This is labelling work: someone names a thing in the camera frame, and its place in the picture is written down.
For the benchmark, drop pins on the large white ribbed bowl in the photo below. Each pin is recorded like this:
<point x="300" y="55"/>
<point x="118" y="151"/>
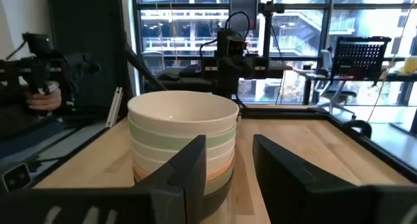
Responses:
<point x="182" y="113"/>

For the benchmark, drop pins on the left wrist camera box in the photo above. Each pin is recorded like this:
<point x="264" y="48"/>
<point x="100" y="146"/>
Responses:
<point x="236" y="45"/>

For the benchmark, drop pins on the grey bowl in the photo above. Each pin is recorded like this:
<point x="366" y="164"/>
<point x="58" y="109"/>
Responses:
<point x="218" y="184"/>

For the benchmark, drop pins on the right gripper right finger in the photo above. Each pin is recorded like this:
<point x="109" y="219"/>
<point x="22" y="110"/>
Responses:
<point x="286" y="185"/>

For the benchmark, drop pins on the table-level camera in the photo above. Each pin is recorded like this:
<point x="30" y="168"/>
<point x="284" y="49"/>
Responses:
<point x="16" y="177"/>

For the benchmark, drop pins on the white frame plate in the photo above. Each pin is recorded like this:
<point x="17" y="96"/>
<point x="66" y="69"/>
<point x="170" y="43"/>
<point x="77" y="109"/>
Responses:
<point x="114" y="106"/>

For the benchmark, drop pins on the person's hand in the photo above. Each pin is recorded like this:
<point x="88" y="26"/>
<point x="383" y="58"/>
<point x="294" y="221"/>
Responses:
<point x="44" y="100"/>

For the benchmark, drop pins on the black partition panel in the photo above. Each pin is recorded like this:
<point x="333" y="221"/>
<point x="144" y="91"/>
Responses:
<point x="84" y="48"/>

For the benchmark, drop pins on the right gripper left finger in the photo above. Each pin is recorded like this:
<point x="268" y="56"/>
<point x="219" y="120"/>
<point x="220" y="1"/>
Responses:
<point x="182" y="185"/>

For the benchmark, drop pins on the black aluminium table frame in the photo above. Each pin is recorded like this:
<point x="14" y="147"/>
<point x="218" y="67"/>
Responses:
<point x="293" y="113"/>

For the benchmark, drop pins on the orange bowl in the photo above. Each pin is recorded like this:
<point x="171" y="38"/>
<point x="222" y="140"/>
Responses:
<point x="221" y="172"/>

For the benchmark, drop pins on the black bowl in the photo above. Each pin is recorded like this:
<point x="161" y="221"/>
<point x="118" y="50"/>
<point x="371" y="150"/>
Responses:
<point x="216" y="201"/>

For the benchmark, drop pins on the mint green bowl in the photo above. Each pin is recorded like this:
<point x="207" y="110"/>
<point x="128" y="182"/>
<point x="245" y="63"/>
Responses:
<point x="153" y="140"/>

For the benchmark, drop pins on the grey office chair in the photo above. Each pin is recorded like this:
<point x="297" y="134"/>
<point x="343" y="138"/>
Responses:
<point x="335" y="93"/>

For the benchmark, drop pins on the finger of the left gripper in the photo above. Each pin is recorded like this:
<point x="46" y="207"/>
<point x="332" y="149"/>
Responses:
<point x="240" y="87"/>
<point x="225" y="88"/>

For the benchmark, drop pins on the yellow container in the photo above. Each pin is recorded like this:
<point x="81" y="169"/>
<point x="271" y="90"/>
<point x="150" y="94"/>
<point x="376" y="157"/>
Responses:
<point x="410" y="65"/>

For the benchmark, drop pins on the black perforated panel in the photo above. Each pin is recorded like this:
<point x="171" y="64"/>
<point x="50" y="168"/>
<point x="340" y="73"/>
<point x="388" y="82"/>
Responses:
<point x="361" y="56"/>

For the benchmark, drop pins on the person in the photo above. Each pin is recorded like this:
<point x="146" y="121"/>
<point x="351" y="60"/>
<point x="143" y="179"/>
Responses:
<point x="11" y="116"/>

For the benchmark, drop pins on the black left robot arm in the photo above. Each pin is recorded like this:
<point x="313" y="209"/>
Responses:
<point x="224" y="87"/>

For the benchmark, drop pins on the black frame bracket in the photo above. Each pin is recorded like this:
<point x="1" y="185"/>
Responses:
<point x="357" y="124"/>

